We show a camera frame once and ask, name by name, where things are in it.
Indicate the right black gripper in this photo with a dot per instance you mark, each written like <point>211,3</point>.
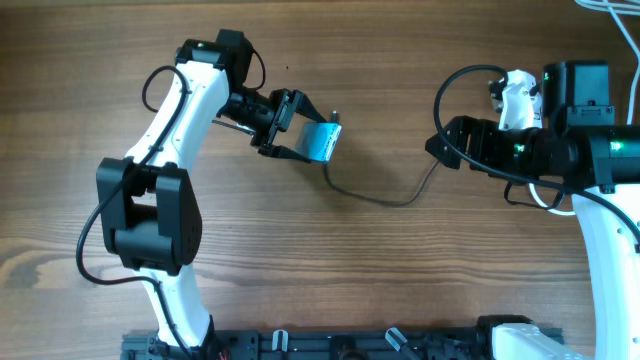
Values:
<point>485,132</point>

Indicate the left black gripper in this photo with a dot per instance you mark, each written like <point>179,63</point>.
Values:
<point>286,103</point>

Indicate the blue screen smartphone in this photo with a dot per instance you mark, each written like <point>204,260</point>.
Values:
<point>317,141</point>

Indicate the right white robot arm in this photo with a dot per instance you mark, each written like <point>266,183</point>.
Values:
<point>559,132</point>

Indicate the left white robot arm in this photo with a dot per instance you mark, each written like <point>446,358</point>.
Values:
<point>147,208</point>

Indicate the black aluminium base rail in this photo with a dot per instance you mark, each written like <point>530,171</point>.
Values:
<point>448,343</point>

